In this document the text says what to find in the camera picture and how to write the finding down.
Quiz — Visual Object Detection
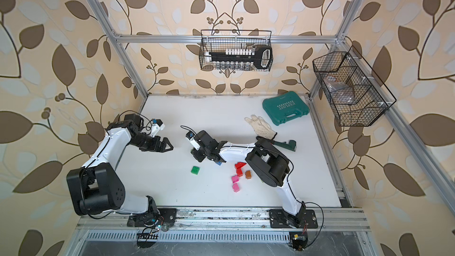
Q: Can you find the orange brown lego brick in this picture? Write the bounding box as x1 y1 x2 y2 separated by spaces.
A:
245 170 252 180

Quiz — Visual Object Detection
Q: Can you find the black pipe wrench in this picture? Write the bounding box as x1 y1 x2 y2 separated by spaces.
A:
256 136 297 152

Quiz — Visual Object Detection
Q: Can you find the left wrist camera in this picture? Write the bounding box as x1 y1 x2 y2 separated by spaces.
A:
147 119 165 137

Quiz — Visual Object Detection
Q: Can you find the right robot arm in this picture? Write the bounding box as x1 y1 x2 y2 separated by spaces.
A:
186 130 306 228

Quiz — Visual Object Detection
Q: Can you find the right wire basket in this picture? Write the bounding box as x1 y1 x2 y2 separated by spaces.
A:
312 46 396 127

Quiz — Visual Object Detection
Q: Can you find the pink lego brick lower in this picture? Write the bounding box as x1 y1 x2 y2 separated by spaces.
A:
232 183 240 193

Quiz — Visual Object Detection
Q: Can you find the back wire basket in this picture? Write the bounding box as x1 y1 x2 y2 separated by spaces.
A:
199 28 273 72

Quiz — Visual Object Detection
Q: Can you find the wire basket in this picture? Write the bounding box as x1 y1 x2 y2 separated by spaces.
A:
312 46 396 127
199 28 273 72

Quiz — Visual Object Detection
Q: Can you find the black socket holder set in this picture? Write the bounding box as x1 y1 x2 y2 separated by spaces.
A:
199 45 274 71

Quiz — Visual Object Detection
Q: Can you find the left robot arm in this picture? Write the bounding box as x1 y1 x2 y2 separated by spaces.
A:
66 113 174 217

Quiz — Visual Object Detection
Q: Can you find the white work glove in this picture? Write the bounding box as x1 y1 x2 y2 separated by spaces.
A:
244 114 277 140

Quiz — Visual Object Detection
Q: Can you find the plastic bag in basket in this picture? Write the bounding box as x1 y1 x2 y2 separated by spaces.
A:
324 76 355 104

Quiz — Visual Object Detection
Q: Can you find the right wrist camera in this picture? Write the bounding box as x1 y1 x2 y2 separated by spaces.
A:
186 131 200 151

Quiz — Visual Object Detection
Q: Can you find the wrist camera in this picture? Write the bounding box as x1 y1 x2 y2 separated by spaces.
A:
186 131 200 151
147 119 165 137

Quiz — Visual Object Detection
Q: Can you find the pink lego brick upper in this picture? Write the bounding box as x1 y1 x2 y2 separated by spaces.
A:
231 175 239 184

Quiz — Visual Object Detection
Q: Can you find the dark green lego brick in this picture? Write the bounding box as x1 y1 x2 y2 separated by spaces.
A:
191 166 200 175

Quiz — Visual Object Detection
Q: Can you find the green plastic tool case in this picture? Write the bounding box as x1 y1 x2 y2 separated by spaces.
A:
263 91 310 126

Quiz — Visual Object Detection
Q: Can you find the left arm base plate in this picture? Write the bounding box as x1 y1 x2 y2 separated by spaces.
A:
127 207 177 227

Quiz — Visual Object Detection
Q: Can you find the pink lego brick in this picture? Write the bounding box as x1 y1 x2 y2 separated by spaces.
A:
232 183 240 193
231 175 239 184

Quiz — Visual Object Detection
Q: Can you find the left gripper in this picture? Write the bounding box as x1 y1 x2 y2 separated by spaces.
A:
128 133 173 154

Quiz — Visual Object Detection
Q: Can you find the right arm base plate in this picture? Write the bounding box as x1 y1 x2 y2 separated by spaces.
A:
268 209 319 229

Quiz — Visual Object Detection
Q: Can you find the red long lego brick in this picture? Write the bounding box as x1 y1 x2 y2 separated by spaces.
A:
235 162 246 169

